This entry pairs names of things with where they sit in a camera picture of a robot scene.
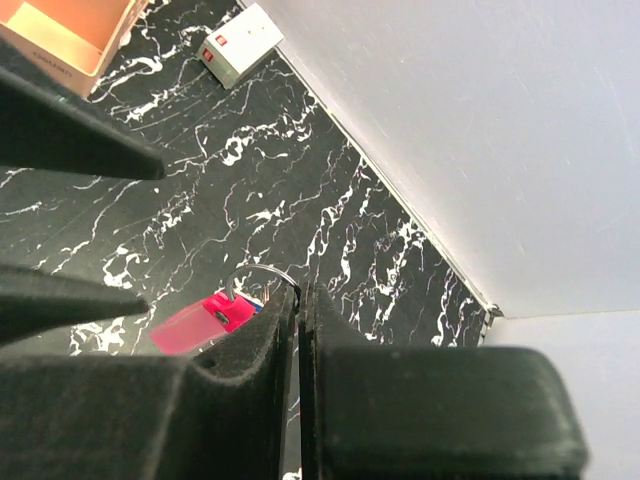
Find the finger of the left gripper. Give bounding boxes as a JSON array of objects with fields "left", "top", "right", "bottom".
[
  {"left": 1, "top": 41, "right": 165, "bottom": 180},
  {"left": 1, "top": 264, "right": 149, "bottom": 347}
]

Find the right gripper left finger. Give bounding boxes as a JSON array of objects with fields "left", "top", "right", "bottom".
[{"left": 1, "top": 288, "right": 297, "bottom": 479}]

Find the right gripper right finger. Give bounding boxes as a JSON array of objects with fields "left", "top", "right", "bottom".
[{"left": 299, "top": 283, "right": 589, "bottom": 479}]

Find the metal key ring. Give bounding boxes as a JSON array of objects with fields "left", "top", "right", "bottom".
[{"left": 224, "top": 263, "right": 304, "bottom": 311}]

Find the key with blue tag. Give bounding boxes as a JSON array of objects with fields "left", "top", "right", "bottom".
[{"left": 235, "top": 284, "right": 271, "bottom": 315}]

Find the orange plastic file organizer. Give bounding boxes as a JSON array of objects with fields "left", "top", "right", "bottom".
[{"left": 1, "top": 0, "right": 148, "bottom": 97}]

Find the small white box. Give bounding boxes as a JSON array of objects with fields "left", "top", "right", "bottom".
[{"left": 197, "top": 3, "right": 284, "bottom": 90}]

